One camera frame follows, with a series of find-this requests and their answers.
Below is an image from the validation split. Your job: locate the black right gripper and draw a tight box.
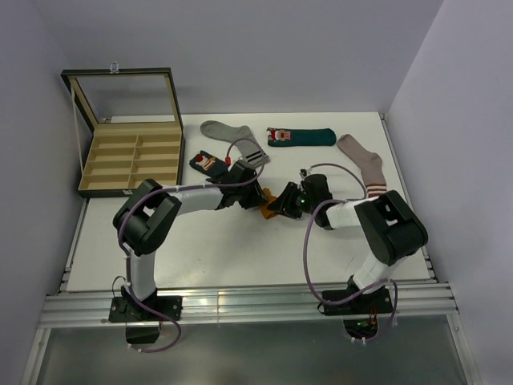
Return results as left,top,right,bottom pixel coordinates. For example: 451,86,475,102
268,182,317,220

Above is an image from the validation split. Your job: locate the mustard yellow sock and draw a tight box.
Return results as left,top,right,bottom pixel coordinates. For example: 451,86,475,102
259,195,277,220

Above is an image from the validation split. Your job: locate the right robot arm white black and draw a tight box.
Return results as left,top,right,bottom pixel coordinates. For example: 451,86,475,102
269,174,428,313

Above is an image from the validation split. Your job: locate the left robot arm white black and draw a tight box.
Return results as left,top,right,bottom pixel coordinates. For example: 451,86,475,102
113,160,268,320

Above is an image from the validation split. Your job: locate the dark green reindeer sock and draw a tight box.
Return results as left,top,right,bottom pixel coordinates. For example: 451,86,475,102
267,128,337,148

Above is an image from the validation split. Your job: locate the grey striped sock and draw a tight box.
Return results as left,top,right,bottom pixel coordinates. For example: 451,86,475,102
200,120,270,168

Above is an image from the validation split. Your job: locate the navy santa sock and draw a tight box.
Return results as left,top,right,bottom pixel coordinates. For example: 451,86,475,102
189,151,228,178

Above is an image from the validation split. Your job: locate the taupe sock red cuff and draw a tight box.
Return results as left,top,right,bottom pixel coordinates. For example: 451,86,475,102
337,134,387,198

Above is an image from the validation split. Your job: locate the black compartment box beige lining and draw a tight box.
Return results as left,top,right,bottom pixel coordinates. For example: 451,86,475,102
61,63,185,199

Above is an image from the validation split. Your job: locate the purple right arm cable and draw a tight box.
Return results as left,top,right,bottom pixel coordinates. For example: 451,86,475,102
299,162,398,345

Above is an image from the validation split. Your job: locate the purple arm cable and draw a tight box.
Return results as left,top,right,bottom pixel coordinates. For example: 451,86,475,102
299,162,398,345
115,138,268,354

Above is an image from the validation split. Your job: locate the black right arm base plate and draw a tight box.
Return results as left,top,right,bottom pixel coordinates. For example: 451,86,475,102
317,287,393,316

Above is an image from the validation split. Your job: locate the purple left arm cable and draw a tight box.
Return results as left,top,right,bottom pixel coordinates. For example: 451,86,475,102
115,138,268,354

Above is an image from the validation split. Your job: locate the aluminium rail frame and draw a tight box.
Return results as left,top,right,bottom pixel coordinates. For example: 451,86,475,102
19,111,474,385

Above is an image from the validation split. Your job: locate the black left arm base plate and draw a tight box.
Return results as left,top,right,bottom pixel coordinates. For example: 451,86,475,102
108,294,182,323

